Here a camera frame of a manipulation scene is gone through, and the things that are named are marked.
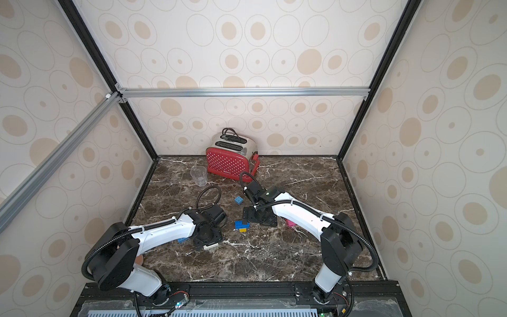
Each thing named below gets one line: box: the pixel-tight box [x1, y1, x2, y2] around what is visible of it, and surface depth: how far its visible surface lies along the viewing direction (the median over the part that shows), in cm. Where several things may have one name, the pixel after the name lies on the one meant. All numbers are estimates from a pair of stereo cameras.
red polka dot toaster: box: [205, 132, 261, 183], surface depth 103 cm
